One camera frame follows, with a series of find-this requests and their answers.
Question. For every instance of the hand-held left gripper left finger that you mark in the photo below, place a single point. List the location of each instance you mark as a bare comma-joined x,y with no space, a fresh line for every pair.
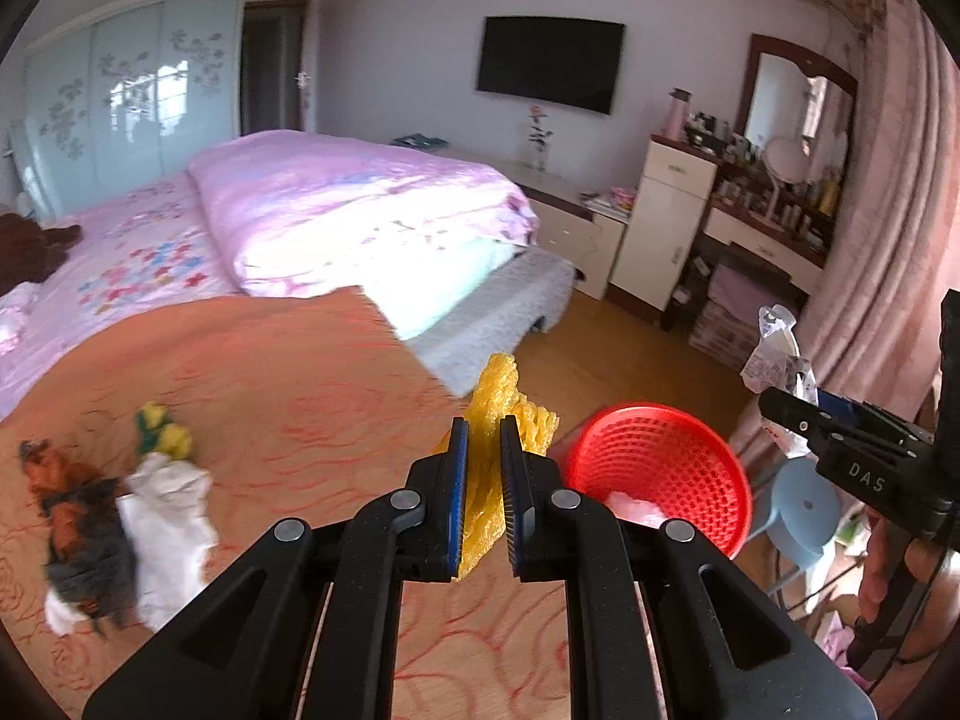
459,495

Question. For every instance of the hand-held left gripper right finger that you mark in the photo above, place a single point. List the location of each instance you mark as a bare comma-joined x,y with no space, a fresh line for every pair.
512,495

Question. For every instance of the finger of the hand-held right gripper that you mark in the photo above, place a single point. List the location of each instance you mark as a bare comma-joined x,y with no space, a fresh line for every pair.
844,405
795,420

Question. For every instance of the green white plastic packet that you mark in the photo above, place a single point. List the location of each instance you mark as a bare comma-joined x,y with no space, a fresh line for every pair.
772,360

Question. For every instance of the yellow knitted cloth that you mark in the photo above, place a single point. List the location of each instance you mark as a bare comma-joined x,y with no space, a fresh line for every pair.
495,397

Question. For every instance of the red plastic mesh basket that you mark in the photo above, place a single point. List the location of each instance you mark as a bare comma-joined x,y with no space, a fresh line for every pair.
697,480

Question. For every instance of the white tissue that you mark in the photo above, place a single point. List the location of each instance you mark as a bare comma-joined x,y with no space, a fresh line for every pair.
169,540

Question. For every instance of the person's right hand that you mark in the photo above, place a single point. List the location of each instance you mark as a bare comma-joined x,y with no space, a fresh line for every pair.
876,570

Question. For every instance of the light blue plastic stool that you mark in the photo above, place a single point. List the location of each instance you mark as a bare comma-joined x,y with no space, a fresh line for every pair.
806,502

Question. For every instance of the patterned storage box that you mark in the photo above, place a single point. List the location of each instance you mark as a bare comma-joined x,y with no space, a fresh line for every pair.
720,334

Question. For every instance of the pink cushioned vanity stool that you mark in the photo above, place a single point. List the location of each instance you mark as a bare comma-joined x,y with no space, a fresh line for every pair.
742,292

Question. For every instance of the brown cream dressing table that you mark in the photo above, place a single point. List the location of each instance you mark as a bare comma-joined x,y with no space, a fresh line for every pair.
757,244

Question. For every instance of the grey upholstered bed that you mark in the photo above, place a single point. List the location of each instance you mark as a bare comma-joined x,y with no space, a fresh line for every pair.
487,315

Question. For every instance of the row of cosmetic bottles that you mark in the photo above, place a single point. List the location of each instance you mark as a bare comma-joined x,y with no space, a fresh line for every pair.
810,210

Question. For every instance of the pink patterned curtain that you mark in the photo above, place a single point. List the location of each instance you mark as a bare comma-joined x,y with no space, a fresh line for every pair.
892,202

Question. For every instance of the light blue folded quilt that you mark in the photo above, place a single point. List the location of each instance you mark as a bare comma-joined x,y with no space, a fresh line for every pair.
442,285

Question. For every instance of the cream tall cabinet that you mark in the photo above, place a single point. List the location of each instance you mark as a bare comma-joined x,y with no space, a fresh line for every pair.
664,225

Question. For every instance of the round white makeup mirror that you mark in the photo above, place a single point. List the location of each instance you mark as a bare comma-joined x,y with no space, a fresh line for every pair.
784,161

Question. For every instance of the cream low cabinet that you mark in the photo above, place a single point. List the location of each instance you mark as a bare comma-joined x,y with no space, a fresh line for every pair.
562,225

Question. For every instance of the pink items on cabinet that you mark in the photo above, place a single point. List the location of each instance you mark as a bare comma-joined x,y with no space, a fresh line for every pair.
619,200

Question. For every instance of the pink folded quilt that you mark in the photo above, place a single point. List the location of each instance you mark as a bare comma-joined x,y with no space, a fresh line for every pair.
337,202

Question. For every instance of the brown framed vanity mirror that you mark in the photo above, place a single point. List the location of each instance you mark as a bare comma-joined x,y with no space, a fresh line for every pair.
787,90

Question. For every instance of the pink thermos bottle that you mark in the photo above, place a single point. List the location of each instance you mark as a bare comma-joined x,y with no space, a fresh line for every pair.
677,116

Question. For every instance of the rose in glass vase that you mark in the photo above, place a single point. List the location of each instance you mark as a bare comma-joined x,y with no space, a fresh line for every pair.
538,157

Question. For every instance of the pink floral bedsheet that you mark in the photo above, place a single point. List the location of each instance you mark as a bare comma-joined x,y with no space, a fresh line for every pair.
135,277

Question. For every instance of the brown wooden door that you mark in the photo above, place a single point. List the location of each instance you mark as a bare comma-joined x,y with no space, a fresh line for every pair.
274,67

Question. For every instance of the brown plush toy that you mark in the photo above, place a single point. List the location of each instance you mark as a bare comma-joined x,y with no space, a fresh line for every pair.
30,247

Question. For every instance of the glass door floral wardrobe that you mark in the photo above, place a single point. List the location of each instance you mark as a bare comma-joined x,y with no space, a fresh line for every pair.
112,90

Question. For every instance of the black wall television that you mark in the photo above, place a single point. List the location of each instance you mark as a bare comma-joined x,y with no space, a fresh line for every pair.
551,64

